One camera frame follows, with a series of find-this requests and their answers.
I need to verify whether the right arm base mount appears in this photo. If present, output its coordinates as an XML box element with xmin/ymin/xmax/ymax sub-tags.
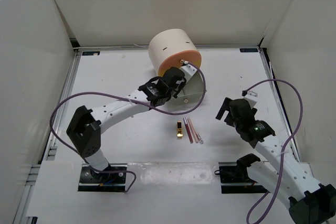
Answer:
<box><xmin>214</xmin><ymin>154</ymin><xmax>267</xmax><ymax>194</ymax></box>

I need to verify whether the pale pink lip pencil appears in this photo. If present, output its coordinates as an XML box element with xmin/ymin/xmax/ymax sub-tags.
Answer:
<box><xmin>187</xmin><ymin>118</ymin><xmax>199</xmax><ymax>143</ymax></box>

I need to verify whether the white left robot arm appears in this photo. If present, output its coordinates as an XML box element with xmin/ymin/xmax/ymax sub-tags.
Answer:
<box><xmin>66</xmin><ymin>67</ymin><xmax>191</xmax><ymax>182</ymax></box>

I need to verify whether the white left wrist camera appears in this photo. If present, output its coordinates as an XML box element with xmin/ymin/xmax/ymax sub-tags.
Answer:
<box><xmin>180</xmin><ymin>61</ymin><xmax>197</xmax><ymax>81</ymax></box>

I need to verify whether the purple cable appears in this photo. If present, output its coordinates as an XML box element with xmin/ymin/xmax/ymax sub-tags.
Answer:
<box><xmin>49</xmin><ymin>60</ymin><xmax>207</xmax><ymax>193</ymax></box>
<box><xmin>240</xmin><ymin>79</ymin><xmax>304</xmax><ymax>223</ymax></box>

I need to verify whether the orange plastic drawer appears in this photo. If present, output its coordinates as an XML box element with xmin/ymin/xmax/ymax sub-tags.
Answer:
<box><xmin>157</xmin><ymin>50</ymin><xmax>202</xmax><ymax>76</ymax></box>

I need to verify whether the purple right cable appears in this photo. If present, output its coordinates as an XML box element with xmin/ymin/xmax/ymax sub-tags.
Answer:
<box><xmin>240</xmin><ymin>79</ymin><xmax>304</xmax><ymax>223</ymax></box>

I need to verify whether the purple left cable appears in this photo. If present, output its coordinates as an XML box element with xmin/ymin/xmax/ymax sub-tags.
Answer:
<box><xmin>49</xmin><ymin>60</ymin><xmax>207</xmax><ymax>193</ymax></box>

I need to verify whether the gold black lipstick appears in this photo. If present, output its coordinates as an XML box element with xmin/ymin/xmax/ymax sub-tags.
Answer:
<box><xmin>176</xmin><ymin>121</ymin><xmax>183</xmax><ymax>138</ymax></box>

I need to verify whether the dark logo sticker left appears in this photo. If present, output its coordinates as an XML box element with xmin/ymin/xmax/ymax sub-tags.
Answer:
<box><xmin>82</xmin><ymin>51</ymin><xmax>100</xmax><ymax>56</ymax></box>

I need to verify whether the dark logo sticker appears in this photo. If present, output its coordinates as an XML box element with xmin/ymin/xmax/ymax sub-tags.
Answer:
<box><xmin>82</xmin><ymin>51</ymin><xmax>100</xmax><ymax>56</ymax></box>
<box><xmin>239</xmin><ymin>48</ymin><xmax>259</xmax><ymax>53</ymax></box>

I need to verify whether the dark logo sticker right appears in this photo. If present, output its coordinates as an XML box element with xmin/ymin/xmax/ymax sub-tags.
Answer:
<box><xmin>239</xmin><ymin>48</ymin><xmax>259</xmax><ymax>53</ymax></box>

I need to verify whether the cream cylindrical organizer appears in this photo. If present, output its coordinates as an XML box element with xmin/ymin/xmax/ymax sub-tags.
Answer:
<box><xmin>148</xmin><ymin>29</ymin><xmax>198</xmax><ymax>75</ymax></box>

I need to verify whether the grey green bottom drawer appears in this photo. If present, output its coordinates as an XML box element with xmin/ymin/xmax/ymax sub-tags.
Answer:
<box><xmin>165</xmin><ymin>73</ymin><xmax>204</xmax><ymax>112</ymax></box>

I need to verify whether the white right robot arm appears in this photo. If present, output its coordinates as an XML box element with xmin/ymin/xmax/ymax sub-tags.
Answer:
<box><xmin>216</xmin><ymin>98</ymin><xmax>335</xmax><ymax>223</ymax></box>

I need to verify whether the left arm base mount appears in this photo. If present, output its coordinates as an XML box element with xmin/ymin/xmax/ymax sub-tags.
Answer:
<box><xmin>78</xmin><ymin>164</ymin><xmax>127</xmax><ymax>193</ymax></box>

